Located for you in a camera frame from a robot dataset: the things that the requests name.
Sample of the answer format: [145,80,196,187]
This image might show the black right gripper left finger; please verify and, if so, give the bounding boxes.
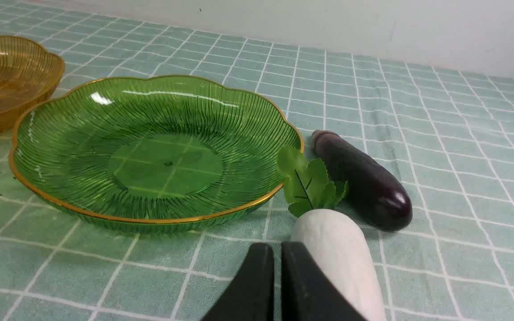
[202,243,274,321]

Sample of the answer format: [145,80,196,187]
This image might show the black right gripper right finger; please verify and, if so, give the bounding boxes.
[282,242,365,321]

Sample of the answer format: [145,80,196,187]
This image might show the white radish with green leaves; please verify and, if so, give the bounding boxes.
[277,145,387,321]

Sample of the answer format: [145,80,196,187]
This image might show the dark purple eggplant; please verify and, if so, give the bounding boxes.
[311,130,413,232]

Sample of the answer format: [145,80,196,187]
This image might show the green ribbed plastic plate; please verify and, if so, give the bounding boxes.
[8,75,305,234]

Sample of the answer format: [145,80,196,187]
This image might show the amber ribbed plastic plate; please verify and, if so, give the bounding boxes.
[0,35,65,132]

